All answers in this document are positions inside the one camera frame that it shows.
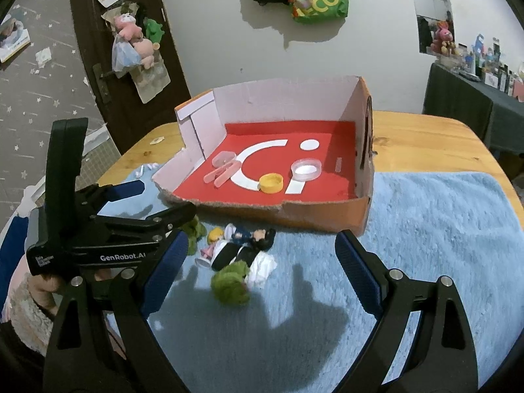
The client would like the clear round plastic lid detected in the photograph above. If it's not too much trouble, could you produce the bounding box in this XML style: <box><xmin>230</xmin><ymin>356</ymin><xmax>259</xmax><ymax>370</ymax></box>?
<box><xmin>290</xmin><ymin>158</ymin><xmax>323</xmax><ymax>181</ymax></box>

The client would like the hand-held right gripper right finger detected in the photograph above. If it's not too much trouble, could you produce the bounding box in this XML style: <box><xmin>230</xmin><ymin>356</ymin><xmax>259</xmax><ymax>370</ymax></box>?
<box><xmin>335</xmin><ymin>229</ymin><xmax>479</xmax><ymax>393</ymax></box>

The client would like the pink plush toy white face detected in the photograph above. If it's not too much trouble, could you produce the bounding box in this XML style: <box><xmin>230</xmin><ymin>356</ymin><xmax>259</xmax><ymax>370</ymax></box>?
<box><xmin>115</xmin><ymin>13</ymin><xmax>142</xmax><ymax>41</ymax></box>

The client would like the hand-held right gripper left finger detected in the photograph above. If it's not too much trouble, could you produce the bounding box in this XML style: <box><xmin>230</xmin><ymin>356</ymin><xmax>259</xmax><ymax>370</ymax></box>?
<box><xmin>43</xmin><ymin>229</ymin><xmax>190</xmax><ymax>393</ymax></box>

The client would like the pink plush pig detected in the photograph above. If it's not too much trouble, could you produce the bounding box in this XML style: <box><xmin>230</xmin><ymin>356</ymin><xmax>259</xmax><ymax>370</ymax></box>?
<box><xmin>133</xmin><ymin>38</ymin><xmax>156</xmax><ymax>69</ymax></box>

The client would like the pink plastic clip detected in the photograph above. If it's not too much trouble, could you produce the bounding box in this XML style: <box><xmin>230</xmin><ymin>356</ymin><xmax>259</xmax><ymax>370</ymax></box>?
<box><xmin>203</xmin><ymin>159</ymin><xmax>242</xmax><ymax>187</ymax></box>

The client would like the orange cardboard box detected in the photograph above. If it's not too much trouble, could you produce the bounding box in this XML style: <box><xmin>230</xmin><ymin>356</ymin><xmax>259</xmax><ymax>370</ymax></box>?
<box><xmin>152</xmin><ymin>75</ymin><xmax>375</xmax><ymax>237</ymax></box>

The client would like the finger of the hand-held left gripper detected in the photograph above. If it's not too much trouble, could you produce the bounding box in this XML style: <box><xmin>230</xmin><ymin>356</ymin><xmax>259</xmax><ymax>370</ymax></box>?
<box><xmin>98</xmin><ymin>202</ymin><xmax>197</xmax><ymax>250</ymax></box>
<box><xmin>76</xmin><ymin>180</ymin><xmax>146</xmax><ymax>214</ymax></box>

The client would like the dark-haired blue figurine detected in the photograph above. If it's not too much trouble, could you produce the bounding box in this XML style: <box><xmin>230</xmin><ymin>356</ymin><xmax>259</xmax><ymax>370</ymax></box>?
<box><xmin>224</xmin><ymin>223</ymin><xmax>276</xmax><ymax>252</ymax></box>

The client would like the pale blue plastic bag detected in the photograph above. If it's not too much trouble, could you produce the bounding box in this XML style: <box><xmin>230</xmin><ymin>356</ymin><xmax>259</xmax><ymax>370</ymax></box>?
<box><xmin>112</xmin><ymin>35</ymin><xmax>138</xmax><ymax>78</ymax></box>

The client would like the pink bunny plush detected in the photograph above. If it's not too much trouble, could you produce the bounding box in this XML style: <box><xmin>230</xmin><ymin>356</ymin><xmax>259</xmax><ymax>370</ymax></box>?
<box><xmin>430</xmin><ymin>22</ymin><xmax>456</xmax><ymax>56</ymax></box>

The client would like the side table with dark cloth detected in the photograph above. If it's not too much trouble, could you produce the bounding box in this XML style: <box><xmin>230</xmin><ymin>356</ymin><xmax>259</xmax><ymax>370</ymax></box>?
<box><xmin>421</xmin><ymin>62</ymin><xmax>524</xmax><ymax>156</ymax></box>

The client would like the person's left hand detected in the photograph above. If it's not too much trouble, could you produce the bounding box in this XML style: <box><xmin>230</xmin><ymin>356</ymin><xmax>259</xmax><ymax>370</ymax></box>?
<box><xmin>32</xmin><ymin>275</ymin><xmax>62</xmax><ymax>295</ymax></box>

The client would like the clear plastic packet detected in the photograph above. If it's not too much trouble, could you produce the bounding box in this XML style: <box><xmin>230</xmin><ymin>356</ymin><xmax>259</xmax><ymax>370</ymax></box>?
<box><xmin>133</xmin><ymin>59</ymin><xmax>170</xmax><ymax>104</ymax></box>

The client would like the yellow bottle cap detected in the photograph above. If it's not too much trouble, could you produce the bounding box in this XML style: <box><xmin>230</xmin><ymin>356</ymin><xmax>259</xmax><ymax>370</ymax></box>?
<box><xmin>259</xmin><ymin>173</ymin><xmax>284</xmax><ymax>194</ymax></box>

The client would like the green plush toy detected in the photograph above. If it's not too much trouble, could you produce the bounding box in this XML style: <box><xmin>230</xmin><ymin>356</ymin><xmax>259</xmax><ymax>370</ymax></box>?
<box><xmin>143</xmin><ymin>18</ymin><xmax>163</xmax><ymax>44</ymax></box>

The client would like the blue fluffy mat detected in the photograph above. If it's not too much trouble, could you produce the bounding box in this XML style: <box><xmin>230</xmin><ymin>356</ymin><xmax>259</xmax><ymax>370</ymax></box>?
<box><xmin>96</xmin><ymin>170</ymin><xmax>524</xmax><ymax>393</ymax></box>

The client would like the person's left forearm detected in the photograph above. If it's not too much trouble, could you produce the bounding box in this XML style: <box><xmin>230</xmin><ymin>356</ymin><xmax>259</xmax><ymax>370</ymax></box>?
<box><xmin>2</xmin><ymin>272</ymin><xmax>56</xmax><ymax>355</ymax></box>

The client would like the wall mirror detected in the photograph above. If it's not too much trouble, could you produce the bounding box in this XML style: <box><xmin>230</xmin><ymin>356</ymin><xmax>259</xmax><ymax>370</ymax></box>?
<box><xmin>407</xmin><ymin>0</ymin><xmax>455</xmax><ymax>56</ymax></box>

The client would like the green yarn ball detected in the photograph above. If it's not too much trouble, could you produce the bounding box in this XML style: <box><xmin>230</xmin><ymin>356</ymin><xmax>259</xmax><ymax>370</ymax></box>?
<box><xmin>211</xmin><ymin>261</ymin><xmax>251</xmax><ymax>306</ymax></box>
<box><xmin>182</xmin><ymin>219</ymin><xmax>207</xmax><ymax>254</ymax></box>

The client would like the dark brown door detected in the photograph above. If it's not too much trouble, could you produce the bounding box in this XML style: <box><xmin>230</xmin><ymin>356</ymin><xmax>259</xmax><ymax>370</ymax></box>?
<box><xmin>67</xmin><ymin>0</ymin><xmax>191</xmax><ymax>154</ymax></box>

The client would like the blonde pink figurine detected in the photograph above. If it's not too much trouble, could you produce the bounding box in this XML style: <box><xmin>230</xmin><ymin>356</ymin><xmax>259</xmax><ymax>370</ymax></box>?
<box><xmin>196</xmin><ymin>227</ymin><xmax>226</xmax><ymax>269</ymax></box>

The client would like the door handle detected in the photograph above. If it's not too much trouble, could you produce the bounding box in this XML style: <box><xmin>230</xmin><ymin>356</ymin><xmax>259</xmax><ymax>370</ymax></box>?
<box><xmin>92</xmin><ymin>64</ymin><xmax>113</xmax><ymax>105</ymax></box>

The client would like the black white cloth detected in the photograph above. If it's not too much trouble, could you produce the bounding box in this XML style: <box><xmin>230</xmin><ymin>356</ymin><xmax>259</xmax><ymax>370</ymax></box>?
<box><xmin>211</xmin><ymin>239</ymin><xmax>277</xmax><ymax>289</ymax></box>

